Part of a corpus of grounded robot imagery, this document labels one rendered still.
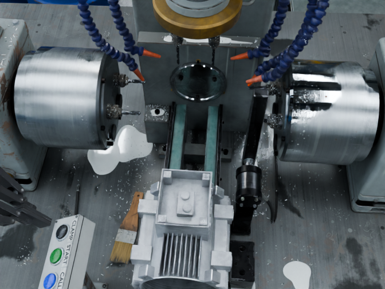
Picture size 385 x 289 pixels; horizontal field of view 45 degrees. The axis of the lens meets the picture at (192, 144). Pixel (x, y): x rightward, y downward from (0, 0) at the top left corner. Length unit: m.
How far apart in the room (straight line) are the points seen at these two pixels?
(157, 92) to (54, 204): 0.41
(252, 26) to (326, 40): 0.51
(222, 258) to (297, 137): 0.33
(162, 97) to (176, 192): 0.43
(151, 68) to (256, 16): 0.30
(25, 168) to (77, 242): 0.38
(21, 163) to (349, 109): 0.81
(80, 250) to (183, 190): 0.23
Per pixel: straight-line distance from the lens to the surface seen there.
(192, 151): 1.31
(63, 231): 0.97
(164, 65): 1.20
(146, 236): 0.95
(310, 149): 1.09
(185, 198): 0.90
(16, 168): 1.28
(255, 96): 0.91
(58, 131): 1.11
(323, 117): 1.05
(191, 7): 0.91
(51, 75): 1.10
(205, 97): 1.27
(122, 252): 1.22
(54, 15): 1.83
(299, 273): 1.23
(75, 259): 0.95
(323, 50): 1.68
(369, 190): 1.25
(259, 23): 1.25
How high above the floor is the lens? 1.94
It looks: 56 degrees down
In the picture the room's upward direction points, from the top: straight up
